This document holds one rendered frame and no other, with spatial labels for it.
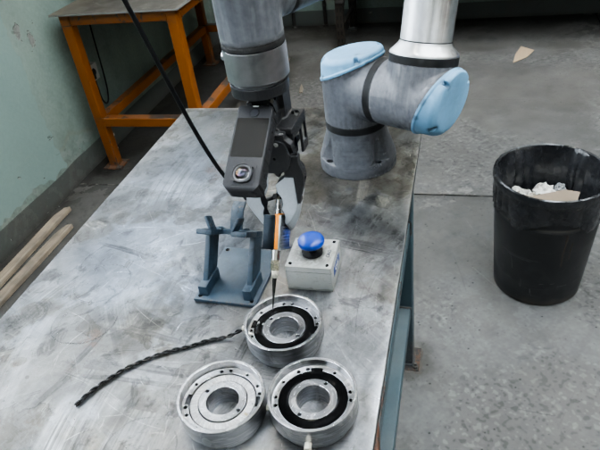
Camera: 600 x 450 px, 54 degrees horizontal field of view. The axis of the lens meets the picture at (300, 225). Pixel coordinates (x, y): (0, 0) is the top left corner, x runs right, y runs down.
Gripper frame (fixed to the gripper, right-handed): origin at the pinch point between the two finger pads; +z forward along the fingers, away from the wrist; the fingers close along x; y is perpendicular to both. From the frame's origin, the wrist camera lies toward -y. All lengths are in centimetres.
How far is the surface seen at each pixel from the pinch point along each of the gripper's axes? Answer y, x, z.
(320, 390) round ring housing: -17.8, -9.6, 11.1
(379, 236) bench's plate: 15.8, -10.8, 13.2
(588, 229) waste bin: 89, -57, 62
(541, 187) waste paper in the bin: 109, -45, 61
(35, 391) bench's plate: -23.7, 28.6, 13.0
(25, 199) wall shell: 107, 163, 79
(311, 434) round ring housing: -24.9, -10.6, 9.5
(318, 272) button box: 1.3, -4.5, 9.5
